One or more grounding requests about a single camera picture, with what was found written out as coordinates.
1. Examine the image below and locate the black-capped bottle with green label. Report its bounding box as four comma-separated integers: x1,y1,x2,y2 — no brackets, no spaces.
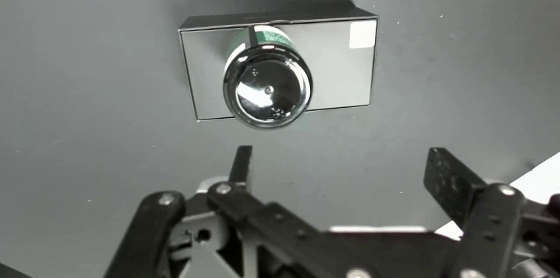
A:
222,25,313,129

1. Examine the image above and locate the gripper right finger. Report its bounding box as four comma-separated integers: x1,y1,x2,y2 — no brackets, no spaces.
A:
423,147,560,278

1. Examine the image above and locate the flat grey box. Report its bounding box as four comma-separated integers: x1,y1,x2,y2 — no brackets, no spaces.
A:
178,6,379,122

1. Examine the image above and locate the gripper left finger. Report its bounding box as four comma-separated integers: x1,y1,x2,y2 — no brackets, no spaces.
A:
103,145,350,278

